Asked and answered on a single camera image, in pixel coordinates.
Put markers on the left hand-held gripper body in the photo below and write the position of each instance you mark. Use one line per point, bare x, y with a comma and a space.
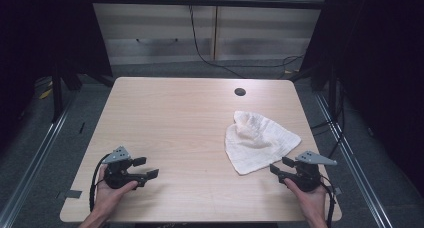
116, 174

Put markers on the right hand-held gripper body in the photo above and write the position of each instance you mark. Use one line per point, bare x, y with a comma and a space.
305, 178

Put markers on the white towel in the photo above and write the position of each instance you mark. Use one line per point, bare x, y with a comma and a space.
255, 144

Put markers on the person's left hand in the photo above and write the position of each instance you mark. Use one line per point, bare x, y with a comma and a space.
108, 196

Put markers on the person's right hand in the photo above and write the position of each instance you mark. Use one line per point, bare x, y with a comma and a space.
311, 203

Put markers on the grey tape piece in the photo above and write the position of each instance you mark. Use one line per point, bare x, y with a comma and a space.
337, 190
73, 194

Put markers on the small black floor strip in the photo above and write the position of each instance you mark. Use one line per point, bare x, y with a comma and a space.
82, 128

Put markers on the dark round table grommet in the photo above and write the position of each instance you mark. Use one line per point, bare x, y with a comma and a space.
240, 91

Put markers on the black metal stand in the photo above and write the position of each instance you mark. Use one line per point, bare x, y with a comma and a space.
57, 94

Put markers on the yellow floor item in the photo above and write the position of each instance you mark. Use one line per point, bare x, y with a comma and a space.
46, 93

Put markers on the black curtain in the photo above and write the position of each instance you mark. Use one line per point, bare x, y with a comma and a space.
40, 38
380, 71

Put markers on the metal floor rail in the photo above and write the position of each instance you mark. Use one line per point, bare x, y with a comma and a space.
30, 168
353, 161

